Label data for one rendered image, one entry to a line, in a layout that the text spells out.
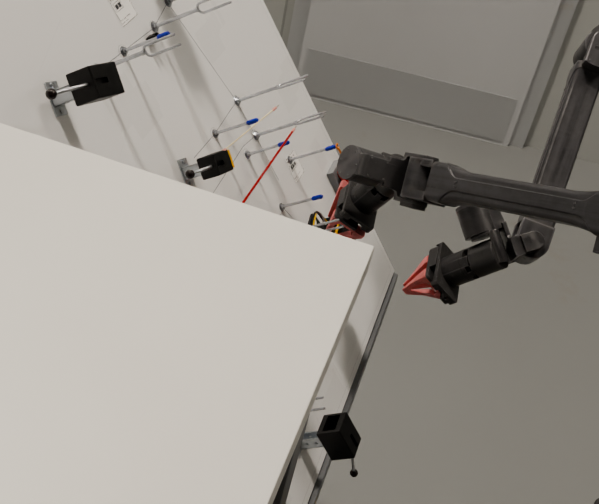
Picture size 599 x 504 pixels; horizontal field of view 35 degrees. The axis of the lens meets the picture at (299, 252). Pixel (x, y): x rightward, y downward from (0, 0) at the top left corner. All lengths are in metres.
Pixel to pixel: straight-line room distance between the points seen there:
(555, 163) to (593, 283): 2.10
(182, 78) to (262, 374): 1.13
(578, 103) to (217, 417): 1.41
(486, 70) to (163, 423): 3.88
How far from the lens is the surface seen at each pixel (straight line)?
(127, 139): 1.39
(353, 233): 1.64
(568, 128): 1.76
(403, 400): 3.05
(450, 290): 1.70
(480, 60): 4.23
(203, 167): 1.42
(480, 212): 1.67
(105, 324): 0.47
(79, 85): 1.22
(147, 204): 0.54
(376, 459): 2.87
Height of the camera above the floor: 2.18
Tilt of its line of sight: 39 degrees down
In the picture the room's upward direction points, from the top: 13 degrees clockwise
